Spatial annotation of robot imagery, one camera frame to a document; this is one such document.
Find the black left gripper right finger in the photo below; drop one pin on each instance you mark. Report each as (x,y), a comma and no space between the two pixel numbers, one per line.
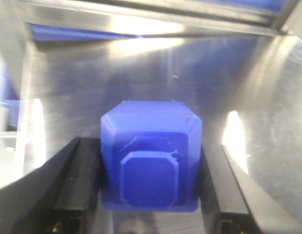
(233,203)

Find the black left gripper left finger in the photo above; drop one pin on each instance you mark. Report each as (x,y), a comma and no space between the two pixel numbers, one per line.
(60,196)

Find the blue bottle-shaped part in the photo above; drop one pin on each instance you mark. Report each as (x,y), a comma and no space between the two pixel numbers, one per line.
(151,152)

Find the stainless steel shelf frame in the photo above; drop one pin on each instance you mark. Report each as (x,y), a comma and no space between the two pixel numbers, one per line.
(163,18)

